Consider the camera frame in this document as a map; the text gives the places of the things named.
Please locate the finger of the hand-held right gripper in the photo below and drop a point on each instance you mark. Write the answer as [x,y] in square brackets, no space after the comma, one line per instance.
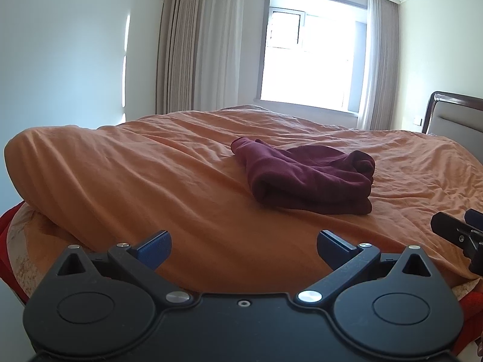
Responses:
[447,226]
[474,217]

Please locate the narrow beige curtain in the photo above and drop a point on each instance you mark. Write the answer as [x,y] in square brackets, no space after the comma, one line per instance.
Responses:
[379,64]

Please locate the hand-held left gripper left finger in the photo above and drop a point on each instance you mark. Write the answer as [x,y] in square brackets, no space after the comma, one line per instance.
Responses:
[154,249]

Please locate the maroon long-sleeve sweater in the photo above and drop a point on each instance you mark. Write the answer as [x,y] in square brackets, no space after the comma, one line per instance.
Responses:
[309,177]

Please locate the window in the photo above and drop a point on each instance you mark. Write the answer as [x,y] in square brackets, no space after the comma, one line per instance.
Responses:
[313,52]

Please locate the white wall socket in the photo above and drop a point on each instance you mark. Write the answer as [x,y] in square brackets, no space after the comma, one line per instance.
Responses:
[417,121]

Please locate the red cloth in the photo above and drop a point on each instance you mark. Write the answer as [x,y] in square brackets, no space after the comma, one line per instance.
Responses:
[9,256]

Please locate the padded headboard with wooden frame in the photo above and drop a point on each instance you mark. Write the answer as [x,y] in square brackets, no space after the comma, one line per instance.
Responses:
[458,120]

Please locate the wide beige curtain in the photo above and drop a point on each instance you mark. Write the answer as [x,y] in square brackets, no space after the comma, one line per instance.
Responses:
[203,45]

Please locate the orange duvet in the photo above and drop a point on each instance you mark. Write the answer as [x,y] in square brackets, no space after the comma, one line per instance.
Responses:
[132,181]

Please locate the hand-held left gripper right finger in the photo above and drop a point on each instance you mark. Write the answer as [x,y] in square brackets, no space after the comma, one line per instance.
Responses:
[332,250]

